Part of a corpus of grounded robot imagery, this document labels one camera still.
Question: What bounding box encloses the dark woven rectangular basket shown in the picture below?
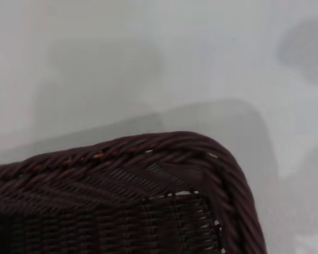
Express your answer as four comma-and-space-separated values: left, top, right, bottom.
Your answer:
0, 130, 268, 254

